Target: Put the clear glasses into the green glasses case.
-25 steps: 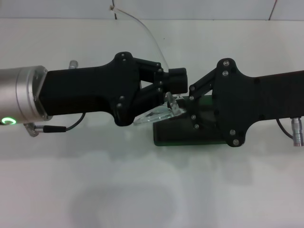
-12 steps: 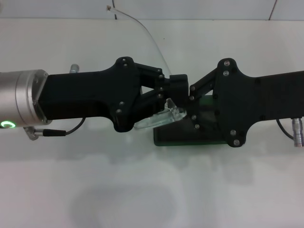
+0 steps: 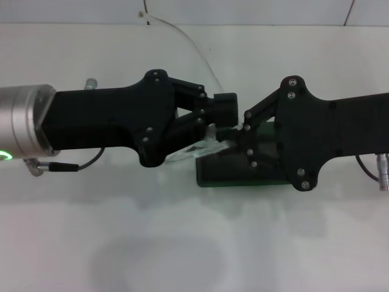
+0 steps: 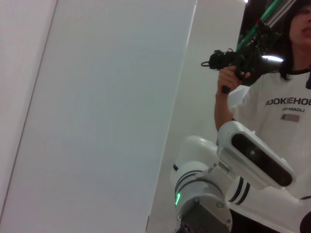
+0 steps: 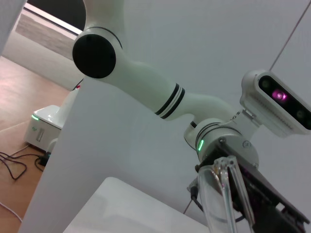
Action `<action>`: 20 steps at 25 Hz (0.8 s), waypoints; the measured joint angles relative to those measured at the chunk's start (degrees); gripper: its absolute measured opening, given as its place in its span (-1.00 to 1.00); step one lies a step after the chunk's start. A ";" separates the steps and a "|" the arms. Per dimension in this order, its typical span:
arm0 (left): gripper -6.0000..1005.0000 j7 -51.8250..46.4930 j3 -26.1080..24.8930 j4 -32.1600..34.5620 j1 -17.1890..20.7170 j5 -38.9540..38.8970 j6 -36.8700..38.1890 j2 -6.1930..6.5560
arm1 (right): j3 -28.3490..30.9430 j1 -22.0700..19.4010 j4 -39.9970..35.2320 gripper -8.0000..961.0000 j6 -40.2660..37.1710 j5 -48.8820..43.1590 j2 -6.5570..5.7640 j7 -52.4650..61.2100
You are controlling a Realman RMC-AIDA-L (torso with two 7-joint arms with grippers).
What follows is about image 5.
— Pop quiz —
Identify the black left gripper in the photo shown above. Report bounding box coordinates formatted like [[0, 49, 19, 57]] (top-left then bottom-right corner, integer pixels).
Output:
[[198, 138, 311, 233]]

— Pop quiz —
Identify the white robot base unit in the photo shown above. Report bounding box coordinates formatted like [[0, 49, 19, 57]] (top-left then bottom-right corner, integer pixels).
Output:
[[24, 85, 82, 152]]

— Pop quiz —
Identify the black power strip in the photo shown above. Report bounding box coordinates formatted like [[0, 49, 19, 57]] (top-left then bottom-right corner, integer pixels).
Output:
[[35, 151, 52, 168]]

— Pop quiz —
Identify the wood grain board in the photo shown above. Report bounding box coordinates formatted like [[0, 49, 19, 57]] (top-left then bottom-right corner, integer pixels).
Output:
[[15, 13, 79, 53]]

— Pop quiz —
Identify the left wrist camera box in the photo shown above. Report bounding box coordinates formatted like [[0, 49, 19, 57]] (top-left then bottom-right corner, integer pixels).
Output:
[[239, 69, 311, 139]]

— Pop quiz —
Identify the black floor cable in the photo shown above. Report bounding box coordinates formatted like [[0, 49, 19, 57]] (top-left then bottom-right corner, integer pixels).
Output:
[[0, 150, 28, 181]]

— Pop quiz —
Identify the white floor cable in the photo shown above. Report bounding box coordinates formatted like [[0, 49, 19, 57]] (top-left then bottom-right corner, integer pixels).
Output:
[[0, 201, 23, 222]]

